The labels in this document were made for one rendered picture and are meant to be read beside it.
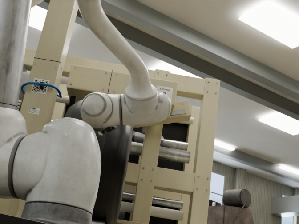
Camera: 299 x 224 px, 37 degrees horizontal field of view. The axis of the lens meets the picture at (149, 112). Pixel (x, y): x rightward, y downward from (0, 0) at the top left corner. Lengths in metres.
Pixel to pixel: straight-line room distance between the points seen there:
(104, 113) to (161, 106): 0.18
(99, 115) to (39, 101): 0.85
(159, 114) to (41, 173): 0.53
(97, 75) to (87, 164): 1.52
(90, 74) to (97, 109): 1.15
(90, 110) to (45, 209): 0.47
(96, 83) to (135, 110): 1.11
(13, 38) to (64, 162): 0.34
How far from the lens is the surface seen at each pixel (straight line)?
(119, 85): 2.48
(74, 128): 1.04
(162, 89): 2.49
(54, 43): 2.31
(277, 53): 8.17
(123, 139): 1.89
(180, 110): 2.60
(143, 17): 7.10
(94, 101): 1.37
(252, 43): 7.89
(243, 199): 7.21
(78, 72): 2.52
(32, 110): 2.17
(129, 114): 1.40
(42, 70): 2.25
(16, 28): 1.15
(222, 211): 6.77
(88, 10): 1.27
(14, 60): 1.14
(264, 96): 9.34
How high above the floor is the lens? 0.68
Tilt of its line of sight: 21 degrees up
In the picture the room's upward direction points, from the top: 9 degrees clockwise
